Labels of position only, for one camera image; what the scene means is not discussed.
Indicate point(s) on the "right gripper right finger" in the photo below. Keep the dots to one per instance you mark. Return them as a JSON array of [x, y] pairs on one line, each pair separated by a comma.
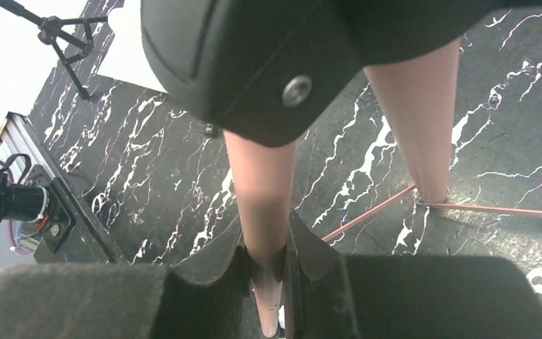
[[334, 295]]

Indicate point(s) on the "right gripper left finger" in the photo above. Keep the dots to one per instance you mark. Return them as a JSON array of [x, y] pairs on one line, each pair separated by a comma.
[[200, 297]]

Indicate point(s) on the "pink music stand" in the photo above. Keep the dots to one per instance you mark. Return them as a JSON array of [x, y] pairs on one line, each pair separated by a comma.
[[264, 71]]

